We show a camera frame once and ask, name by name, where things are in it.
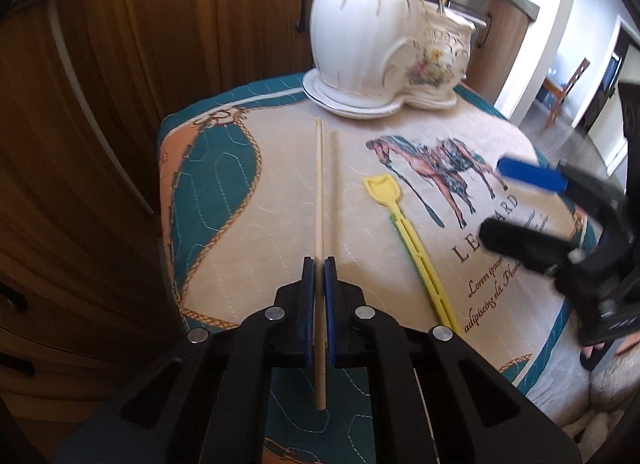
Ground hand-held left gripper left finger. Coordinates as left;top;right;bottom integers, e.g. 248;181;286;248
55;257;317;464

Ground wooden corner cabinet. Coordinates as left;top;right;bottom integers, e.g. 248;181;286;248
0;0;186;445

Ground narrow wooden cabinet door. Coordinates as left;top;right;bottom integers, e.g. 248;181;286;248
466;0;532;105

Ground horse printed quilted mat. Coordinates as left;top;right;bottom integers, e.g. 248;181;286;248
157;74;598;464

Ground wooden chopstick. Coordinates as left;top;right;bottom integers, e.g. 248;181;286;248
312;116;328;411

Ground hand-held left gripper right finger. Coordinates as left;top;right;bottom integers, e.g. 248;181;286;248
324;257;583;464

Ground wooden chair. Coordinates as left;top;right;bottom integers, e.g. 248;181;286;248
542;58;592;131

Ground white fluffy fabric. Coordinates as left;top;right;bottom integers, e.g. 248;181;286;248
552;344;640;445

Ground yellow plastic tongs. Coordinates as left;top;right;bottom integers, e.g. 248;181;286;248
364;175;460;335

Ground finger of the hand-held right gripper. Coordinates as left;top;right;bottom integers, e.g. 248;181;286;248
497;156;627;215
479;219;587;277

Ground cream ceramic double utensil holder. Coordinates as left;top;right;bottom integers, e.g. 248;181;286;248
301;0;476;119

